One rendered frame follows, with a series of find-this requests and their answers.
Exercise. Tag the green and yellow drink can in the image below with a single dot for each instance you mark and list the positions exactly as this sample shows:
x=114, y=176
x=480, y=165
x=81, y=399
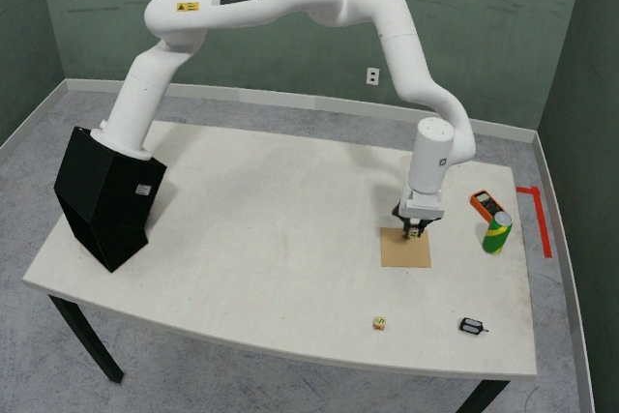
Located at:
x=497, y=232

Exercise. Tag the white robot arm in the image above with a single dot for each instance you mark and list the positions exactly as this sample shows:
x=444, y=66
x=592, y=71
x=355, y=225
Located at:
x=183, y=25

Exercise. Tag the tan square mat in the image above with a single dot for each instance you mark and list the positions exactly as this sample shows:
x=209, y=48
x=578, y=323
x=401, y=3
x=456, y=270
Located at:
x=397, y=252

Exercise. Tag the orange multimeter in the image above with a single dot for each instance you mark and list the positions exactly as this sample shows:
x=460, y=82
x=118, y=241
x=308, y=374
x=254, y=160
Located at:
x=485, y=204

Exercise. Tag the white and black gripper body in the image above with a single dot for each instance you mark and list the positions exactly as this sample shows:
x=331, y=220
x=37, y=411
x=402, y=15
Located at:
x=405, y=192

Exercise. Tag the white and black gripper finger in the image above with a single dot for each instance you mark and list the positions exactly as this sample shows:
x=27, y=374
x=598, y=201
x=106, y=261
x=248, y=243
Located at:
x=406, y=221
x=423, y=224

